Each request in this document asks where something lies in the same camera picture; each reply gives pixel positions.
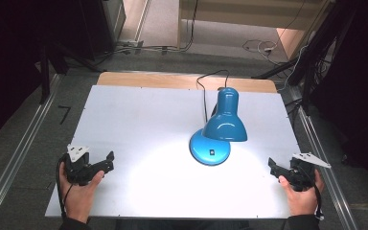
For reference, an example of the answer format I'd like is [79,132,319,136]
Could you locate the person's right hand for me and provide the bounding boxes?
[278,169,326,219]

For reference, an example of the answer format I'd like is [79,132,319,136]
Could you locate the grey power strip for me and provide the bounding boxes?
[117,38,146,55]

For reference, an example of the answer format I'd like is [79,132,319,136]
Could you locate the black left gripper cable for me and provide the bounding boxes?
[56,154,75,220]

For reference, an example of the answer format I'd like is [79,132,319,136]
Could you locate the light wooden furniture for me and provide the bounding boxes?
[176,0,332,61]

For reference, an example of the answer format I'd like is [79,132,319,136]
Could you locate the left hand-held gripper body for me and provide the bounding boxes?
[62,144,98,187]

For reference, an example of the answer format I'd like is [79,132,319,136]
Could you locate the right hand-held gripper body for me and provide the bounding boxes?
[287,151,332,193]

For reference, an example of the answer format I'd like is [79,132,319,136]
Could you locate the black metal stand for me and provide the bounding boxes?
[38,42,52,105]

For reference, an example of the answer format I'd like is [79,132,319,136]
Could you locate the blue desk lamp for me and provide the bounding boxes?
[188,86,249,167]

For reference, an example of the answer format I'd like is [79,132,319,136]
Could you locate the person's left hand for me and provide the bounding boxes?
[58,161,105,224]

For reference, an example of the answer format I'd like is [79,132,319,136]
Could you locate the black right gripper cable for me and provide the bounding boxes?
[300,166,326,222]

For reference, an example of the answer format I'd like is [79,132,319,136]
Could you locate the black tripod stand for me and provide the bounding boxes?
[251,6,358,113]

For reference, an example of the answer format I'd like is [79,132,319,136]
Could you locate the white floor cable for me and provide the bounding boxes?
[241,38,281,59]

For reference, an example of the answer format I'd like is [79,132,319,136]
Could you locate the dark cabinet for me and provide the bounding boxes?
[78,0,127,61]

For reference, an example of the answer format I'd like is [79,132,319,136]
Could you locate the aluminium floor rail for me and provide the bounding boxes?
[287,85,359,230]
[0,73,62,230]

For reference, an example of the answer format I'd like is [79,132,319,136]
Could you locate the black lamp cable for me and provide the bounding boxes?
[195,69,231,124]

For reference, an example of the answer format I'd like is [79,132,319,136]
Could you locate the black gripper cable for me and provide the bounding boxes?
[56,154,75,220]
[300,166,326,222]

